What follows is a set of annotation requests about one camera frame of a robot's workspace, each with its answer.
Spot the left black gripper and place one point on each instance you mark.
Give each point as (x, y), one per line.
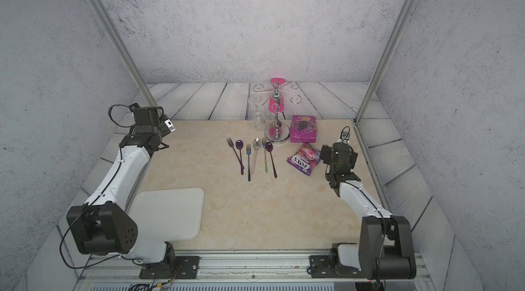
(163, 126)

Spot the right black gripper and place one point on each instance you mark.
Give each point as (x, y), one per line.
(327, 154)

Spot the silver spoon pink handle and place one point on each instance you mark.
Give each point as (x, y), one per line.
(257, 144)

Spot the blue fork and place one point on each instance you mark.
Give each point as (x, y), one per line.
(248, 152)

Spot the green handled fork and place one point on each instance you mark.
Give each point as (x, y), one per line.
(264, 143)

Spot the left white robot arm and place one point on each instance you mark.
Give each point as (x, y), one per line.
(101, 225)

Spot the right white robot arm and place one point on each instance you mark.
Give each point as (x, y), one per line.
(385, 250)

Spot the purple fork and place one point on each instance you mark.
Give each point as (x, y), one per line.
(231, 144)

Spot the pink candy bag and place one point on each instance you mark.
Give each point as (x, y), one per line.
(305, 159)

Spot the purple snack bag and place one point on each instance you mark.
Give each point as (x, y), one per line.
(303, 129)

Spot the silver cup holder stand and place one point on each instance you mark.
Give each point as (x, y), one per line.
(276, 132)

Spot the pink cup on stand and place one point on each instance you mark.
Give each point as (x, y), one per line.
(276, 102)

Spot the clear glass cup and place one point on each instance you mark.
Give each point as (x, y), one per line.
(259, 119)

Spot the white square tray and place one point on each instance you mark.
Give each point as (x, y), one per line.
(169, 215)

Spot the purple spoon dark handle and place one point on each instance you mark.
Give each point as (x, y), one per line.
(239, 146)

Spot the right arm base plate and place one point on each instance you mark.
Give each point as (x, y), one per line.
(322, 267)

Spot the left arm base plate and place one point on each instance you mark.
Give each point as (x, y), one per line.
(173, 267)

